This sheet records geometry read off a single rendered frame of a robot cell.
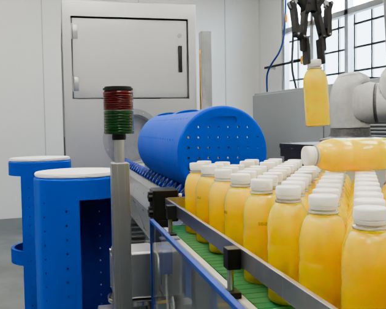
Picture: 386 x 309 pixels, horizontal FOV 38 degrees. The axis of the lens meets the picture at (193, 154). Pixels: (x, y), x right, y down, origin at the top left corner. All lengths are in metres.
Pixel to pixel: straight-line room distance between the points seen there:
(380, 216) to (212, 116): 1.09
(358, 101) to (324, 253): 1.51
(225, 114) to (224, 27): 5.72
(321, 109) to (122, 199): 0.62
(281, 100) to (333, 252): 3.78
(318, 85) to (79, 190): 0.75
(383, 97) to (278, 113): 2.41
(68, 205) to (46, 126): 5.00
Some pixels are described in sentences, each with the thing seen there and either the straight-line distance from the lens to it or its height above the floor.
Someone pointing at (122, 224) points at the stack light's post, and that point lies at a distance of 1.19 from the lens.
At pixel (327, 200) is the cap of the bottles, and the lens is 0.75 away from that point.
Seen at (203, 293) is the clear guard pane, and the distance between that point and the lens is 0.89.
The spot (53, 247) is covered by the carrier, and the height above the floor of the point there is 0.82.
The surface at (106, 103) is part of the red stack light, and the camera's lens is 1.17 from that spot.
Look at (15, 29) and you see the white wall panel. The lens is 6.72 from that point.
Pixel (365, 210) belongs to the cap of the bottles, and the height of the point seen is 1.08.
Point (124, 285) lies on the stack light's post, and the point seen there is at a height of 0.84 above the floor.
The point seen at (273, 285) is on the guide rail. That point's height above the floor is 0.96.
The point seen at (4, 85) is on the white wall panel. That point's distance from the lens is 6.64.
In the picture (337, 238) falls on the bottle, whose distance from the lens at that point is 0.75.
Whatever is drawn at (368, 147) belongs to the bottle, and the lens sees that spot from 1.14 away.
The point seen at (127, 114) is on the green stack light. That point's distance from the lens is 1.16.
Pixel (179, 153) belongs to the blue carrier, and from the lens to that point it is 1.66.
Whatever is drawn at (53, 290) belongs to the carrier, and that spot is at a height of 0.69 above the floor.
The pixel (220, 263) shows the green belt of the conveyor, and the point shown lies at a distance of 1.14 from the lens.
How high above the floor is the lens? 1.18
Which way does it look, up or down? 3 degrees down
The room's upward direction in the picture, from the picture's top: 1 degrees counter-clockwise
